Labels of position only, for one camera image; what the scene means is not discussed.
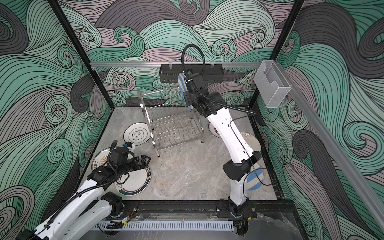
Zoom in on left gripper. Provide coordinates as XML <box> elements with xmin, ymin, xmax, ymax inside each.
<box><xmin>118</xmin><ymin>154</ymin><xmax>151</xmax><ymax>177</ymax></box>

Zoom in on blue striped plate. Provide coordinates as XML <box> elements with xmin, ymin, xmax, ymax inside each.
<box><xmin>178</xmin><ymin>73</ymin><xmax>188</xmax><ymax>104</ymax></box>
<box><xmin>246</xmin><ymin>168</ymin><xmax>264</xmax><ymax>191</ymax></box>

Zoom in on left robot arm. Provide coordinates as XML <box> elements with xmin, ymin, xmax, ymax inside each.
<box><xmin>17</xmin><ymin>155</ymin><xmax>151</xmax><ymax>240</ymax></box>

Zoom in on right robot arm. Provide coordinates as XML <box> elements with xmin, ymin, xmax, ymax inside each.
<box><xmin>178</xmin><ymin>73</ymin><xmax>264</xmax><ymax>218</ymax></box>

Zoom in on green red rimmed plate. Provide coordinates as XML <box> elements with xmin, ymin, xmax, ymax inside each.
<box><xmin>115</xmin><ymin>167</ymin><xmax>151</xmax><ymax>196</ymax></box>

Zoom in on white plate black outline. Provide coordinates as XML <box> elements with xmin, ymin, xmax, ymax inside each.
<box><xmin>123</xmin><ymin>123</ymin><xmax>150</xmax><ymax>146</ymax></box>

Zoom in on white plate red characters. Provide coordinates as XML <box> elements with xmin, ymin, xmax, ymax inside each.
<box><xmin>209</xmin><ymin>123</ymin><xmax>221</xmax><ymax>139</ymax></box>

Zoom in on orange sunburst plate left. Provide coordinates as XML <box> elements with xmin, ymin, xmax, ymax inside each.
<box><xmin>91</xmin><ymin>148</ymin><xmax>110</xmax><ymax>171</ymax></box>

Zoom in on cream floral plate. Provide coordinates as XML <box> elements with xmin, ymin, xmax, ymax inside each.
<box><xmin>241</xmin><ymin>132</ymin><xmax>261</xmax><ymax>152</ymax></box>

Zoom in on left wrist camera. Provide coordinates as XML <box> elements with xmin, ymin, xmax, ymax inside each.
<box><xmin>109</xmin><ymin>140</ymin><xmax>136</xmax><ymax>166</ymax></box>

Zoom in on black wall shelf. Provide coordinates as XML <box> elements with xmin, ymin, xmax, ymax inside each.
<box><xmin>159</xmin><ymin>64</ymin><xmax>224</xmax><ymax>83</ymax></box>

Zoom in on steel wire dish rack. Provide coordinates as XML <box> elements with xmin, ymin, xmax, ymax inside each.
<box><xmin>137</xmin><ymin>86</ymin><xmax>205</xmax><ymax>157</ymax></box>

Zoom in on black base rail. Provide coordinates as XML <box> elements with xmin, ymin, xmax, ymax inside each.
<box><xmin>123</xmin><ymin>200</ymin><xmax>296</xmax><ymax>215</ymax></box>

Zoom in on clear acrylic wall holder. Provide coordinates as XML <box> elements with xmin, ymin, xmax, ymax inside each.
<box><xmin>254</xmin><ymin>60</ymin><xmax>292</xmax><ymax>109</ymax></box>

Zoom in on white slotted cable duct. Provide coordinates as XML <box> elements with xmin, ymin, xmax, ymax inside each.
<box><xmin>91</xmin><ymin>220</ymin><xmax>235</xmax><ymax>232</ymax></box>

